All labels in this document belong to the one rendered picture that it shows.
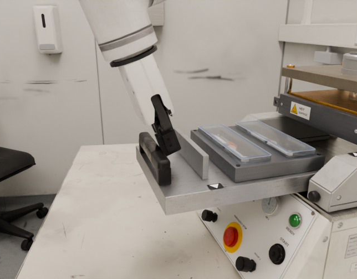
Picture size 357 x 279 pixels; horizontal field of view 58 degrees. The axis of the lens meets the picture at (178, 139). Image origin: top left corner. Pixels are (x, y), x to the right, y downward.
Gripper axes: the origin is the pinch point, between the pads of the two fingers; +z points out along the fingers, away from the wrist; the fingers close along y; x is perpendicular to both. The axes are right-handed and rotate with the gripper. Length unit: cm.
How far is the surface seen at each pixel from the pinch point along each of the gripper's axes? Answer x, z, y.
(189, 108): 43, 51, -149
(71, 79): -19, 7, -164
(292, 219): 12.4, 16.4, 12.2
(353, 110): 31.0, 6.3, 7.2
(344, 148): 38.5, 22.7, -5.2
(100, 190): -18.3, 21.1, -36.2
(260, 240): 8.0, 22.3, 7.2
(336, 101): 33.7, 7.2, 0.2
